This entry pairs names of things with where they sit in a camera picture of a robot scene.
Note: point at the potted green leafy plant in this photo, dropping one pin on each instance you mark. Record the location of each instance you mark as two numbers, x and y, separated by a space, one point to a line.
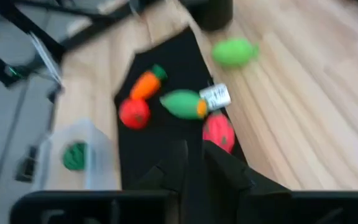
213 15

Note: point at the black cloth mat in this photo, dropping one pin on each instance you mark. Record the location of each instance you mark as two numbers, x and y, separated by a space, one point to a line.
172 56

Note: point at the orange carrot toy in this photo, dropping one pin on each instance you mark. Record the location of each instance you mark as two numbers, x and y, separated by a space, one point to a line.
145 85

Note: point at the green vegetable toy orange end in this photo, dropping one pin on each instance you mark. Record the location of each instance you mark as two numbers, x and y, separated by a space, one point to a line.
182 104

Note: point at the green striped watermelon toy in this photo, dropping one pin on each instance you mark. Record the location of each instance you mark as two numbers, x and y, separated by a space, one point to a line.
75 156

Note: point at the light green lime toy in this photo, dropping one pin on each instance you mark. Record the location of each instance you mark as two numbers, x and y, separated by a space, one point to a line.
233 52

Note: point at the red tomato toy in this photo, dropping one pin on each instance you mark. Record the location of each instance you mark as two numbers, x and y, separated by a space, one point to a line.
134 113

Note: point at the black metal table frame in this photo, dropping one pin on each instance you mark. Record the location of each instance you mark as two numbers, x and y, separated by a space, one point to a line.
26 28

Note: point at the pink-red strawberry toy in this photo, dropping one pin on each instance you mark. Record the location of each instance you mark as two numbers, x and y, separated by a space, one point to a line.
218 130

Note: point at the clear plastic tupperware container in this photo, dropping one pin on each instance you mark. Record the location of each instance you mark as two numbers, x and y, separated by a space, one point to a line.
104 161

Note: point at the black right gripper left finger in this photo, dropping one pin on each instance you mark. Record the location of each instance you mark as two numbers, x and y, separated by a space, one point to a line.
169 177

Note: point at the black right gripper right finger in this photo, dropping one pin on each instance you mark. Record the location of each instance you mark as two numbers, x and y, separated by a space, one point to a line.
225 174

